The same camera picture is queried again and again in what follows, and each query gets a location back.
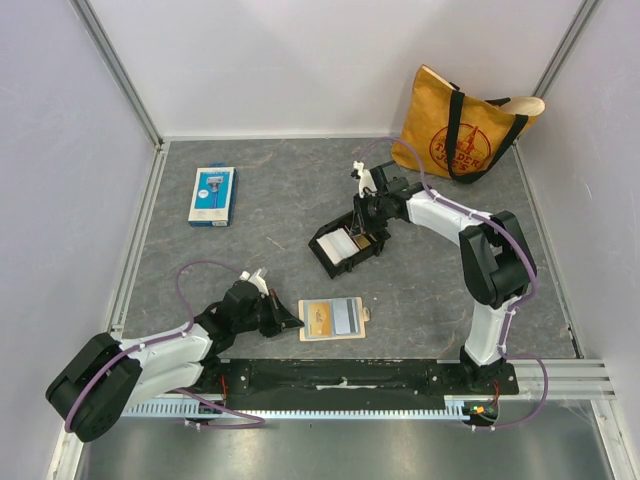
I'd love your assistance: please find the grey slotted cable duct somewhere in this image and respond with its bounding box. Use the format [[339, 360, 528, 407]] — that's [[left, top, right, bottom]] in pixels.
[[122, 396, 470, 421]]

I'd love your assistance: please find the gold VIP card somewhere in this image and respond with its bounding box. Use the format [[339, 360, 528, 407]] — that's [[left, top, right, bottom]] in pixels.
[[352, 235, 372, 250], [305, 300, 332, 338]]

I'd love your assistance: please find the black plastic card box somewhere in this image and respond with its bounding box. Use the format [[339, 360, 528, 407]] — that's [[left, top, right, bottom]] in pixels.
[[308, 212, 391, 279]]

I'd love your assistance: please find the aluminium corner post right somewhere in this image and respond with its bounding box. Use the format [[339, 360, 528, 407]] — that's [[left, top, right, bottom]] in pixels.
[[533, 0, 602, 98]]

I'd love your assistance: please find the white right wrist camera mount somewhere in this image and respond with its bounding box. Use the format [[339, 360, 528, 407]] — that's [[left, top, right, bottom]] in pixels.
[[351, 161, 377, 198]]

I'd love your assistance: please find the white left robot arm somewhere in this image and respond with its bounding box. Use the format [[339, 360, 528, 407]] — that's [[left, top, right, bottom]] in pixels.
[[45, 280, 304, 442]]

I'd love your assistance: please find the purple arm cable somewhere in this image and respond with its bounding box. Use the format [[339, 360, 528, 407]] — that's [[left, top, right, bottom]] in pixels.
[[359, 137, 554, 432], [63, 259, 266, 434]]

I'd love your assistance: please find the beige leather card holder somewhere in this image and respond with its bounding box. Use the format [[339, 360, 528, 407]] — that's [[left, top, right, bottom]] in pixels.
[[298, 297, 370, 342]]

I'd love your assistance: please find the blue razor package box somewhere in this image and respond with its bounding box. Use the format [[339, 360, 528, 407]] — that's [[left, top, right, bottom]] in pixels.
[[188, 165, 237, 227]]

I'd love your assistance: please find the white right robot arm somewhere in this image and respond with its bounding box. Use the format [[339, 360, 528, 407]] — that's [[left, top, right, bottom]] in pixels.
[[351, 161, 537, 394]]

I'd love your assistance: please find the yellow Trader Joe's tote bag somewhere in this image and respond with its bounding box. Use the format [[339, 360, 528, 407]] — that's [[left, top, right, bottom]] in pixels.
[[391, 65, 546, 184]]

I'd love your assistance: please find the aluminium corner post left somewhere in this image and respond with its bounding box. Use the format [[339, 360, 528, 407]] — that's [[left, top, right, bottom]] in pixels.
[[70, 0, 164, 148]]

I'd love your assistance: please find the stack of white cards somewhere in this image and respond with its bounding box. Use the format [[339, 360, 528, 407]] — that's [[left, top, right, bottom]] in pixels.
[[317, 229, 359, 265]]

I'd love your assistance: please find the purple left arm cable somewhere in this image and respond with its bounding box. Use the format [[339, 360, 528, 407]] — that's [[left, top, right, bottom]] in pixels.
[[63, 259, 266, 434]]

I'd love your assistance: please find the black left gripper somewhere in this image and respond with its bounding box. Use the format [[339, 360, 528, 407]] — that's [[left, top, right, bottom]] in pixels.
[[234, 288, 303, 338]]

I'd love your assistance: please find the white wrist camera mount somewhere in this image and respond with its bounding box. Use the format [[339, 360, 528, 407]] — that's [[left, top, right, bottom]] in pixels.
[[239, 267, 270, 296], [351, 161, 377, 198]]

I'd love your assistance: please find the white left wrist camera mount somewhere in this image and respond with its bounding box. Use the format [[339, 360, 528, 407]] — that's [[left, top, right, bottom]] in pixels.
[[239, 267, 270, 296]]

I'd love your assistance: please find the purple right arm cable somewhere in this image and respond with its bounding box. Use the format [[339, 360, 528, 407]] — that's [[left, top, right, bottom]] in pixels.
[[359, 137, 554, 432]]

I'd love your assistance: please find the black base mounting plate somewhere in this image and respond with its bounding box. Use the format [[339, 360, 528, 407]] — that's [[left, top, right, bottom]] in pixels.
[[189, 359, 519, 410]]

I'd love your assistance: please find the aluminium corner post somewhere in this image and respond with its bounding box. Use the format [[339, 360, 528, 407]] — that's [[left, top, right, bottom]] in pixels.
[[70, 0, 164, 148], [533, 0, 602, 98]]

